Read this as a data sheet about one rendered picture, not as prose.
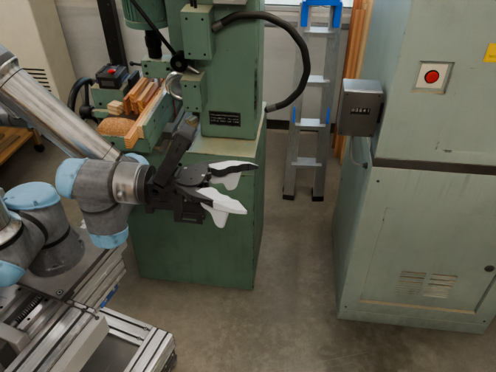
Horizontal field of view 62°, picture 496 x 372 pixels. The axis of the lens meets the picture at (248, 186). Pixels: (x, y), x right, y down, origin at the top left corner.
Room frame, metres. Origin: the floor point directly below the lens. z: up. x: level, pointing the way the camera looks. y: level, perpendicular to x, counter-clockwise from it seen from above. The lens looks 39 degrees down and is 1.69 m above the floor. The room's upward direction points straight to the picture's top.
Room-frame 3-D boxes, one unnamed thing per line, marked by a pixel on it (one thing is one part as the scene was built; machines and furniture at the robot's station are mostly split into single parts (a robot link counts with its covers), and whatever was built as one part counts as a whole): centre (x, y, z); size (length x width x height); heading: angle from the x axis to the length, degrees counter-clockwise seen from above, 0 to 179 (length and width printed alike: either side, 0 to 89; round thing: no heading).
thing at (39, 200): (0.75, 0.53, 0.98); 0.13 x 0.12 x 0.14; 172
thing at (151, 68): (1.52, 0.33, 1.03); 0.14 x 0.07 x 0.09; 82
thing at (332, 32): (2.04, -0.35, 0.58); 0.27 x 0.25 x 1.16; 175
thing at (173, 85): (1.38, 0.24, 1.02); 0.12 x 0.03 x 0.12; 82
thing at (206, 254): (1.50, 0.23, 0.36); 0.58 x 0.45 x 0.71; 82
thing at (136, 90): (1.50, 0.43, 0.94); 0.16 x 0.02 x 0.07; 172
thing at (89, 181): (0.59, 0.28, 1.21); 0.11 x 0.08 x 0.09; 82
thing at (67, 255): (0.76, 0.53, 0.87); 0.15 x 0.15 x 0.10
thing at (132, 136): (1.42, 0.36, 0.92); 0.54 x 0.02 x 0.04; 172
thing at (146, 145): (1.53, 0.46, 0.87); 0.61 x 0.30 x 0.06; 172
